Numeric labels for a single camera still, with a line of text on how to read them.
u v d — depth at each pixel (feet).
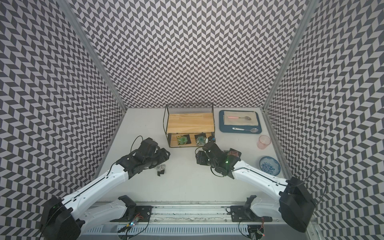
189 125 3.00
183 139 3.25
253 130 3.35
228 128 3.60
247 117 3.69
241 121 3.65
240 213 2.42
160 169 2.77
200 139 3.25
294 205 1.30
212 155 1.96
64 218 1.22
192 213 2.47
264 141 3.15
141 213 2.36
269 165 2.87
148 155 2.02
